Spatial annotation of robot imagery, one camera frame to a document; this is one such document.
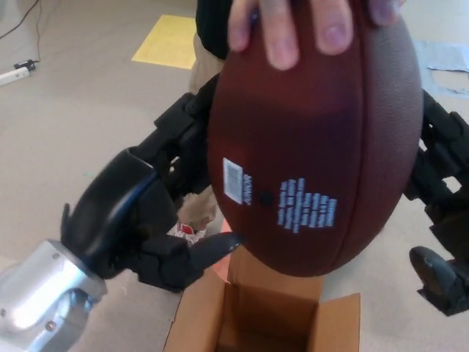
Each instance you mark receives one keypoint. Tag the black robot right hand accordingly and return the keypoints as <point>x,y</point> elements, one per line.
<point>447,165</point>

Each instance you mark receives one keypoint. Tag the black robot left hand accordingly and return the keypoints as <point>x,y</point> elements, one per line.
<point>121,205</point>

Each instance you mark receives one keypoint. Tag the person's right hand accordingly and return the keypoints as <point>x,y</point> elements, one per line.
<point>282,33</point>

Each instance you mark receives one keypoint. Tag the brown junior football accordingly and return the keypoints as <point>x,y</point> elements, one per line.
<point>311,146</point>

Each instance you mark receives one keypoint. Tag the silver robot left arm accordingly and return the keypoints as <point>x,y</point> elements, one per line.
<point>36,286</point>

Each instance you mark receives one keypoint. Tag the red white right sneaker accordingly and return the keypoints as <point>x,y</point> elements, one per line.
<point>185,230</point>

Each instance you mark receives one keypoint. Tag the black shirt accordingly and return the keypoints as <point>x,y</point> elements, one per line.
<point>209,22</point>

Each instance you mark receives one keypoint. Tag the torn blue sheet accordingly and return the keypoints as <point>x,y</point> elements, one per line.
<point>439,55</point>

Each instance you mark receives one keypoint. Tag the yellow floor patch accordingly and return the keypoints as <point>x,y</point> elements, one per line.
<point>165,42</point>

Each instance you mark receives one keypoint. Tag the copper coloured flat sheet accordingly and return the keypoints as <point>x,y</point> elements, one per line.
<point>221,269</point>

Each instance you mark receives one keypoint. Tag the open cardboard box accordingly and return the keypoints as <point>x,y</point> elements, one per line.
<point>205,315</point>

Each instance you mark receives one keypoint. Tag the white power strip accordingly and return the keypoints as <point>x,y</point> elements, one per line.
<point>12,76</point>

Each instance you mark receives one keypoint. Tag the black power adapter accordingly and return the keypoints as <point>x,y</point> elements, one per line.
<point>25,64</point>

